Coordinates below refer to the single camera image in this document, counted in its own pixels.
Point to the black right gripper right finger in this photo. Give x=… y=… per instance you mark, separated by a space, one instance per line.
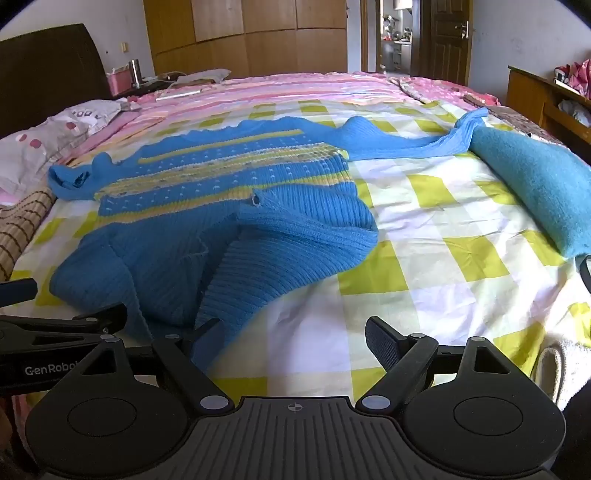
x=406 y=361

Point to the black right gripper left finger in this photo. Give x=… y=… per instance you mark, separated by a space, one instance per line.
x=182 y=362

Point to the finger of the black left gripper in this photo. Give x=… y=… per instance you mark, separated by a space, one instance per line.
x=60 y=322
x=17 y=291

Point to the blue striped knit sweater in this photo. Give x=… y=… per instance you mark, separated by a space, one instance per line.
x=219 y=223

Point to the beige brown striped folded sweater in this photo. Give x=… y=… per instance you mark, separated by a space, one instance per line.
x=18 y=225

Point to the yellow white checkered bedsheet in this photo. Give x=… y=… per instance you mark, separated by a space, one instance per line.
x=457 y=257

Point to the white pillow with pink dots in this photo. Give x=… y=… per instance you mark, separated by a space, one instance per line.
x=27 y=155

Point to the dark wooden headboard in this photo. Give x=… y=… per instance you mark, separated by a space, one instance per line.
x=43 y=72

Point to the folded teal towel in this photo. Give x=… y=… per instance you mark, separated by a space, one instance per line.
x=551 y=181

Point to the pink storage box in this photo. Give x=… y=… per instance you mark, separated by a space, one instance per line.
x=119 y=80

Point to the steel thermos cup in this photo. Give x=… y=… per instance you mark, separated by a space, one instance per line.
x=135 y=73

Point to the white folded cloth on nightstand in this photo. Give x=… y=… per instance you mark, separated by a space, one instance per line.
x=215 y=76

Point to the pink striped quilt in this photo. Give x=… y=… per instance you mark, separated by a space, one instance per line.
x=286 y=92

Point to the wooden side shelf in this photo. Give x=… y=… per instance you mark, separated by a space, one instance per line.
x=538 y=100

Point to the wooden wardrobe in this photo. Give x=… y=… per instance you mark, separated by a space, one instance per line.
x=247 y=37

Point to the pink floral cloth on shelf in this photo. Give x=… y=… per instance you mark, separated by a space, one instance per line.
x=576 y=76

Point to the brown wooden door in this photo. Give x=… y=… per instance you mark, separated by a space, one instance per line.
x=445 y=40

